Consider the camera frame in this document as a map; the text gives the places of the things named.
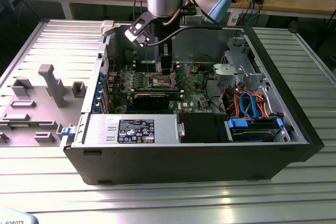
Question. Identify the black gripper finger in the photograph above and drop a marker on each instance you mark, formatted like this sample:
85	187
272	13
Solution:
166	65

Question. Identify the silver CPU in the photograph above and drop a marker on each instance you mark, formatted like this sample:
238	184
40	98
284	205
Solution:
160	83

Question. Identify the CPU socket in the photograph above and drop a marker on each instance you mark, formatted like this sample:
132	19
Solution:
151	85

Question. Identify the black graphics card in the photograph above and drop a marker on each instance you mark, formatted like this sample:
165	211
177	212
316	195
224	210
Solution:
151	100

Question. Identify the green motherboard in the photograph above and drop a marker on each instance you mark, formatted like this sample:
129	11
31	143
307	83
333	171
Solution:
194	95

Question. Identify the silver drive cage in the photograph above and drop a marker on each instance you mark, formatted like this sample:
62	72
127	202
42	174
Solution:
225	72

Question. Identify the black fan shroud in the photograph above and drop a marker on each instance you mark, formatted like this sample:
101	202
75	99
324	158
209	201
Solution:
199	127

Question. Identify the hard disk in blue carrier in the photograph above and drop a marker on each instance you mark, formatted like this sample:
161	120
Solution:
237	123

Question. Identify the grey power supply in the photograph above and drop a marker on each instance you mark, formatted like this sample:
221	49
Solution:
99	129

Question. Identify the black open PC case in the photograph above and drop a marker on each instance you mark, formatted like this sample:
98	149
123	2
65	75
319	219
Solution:
170	163

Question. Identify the blue case latch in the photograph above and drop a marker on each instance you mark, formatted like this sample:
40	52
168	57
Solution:
67	131

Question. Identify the grey parts rack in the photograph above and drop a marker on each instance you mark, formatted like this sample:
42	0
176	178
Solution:
31	113

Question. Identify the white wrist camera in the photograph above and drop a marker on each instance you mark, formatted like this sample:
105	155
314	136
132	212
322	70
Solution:
131	34

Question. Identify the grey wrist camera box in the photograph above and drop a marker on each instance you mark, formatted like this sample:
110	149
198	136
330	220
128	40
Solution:
193	20

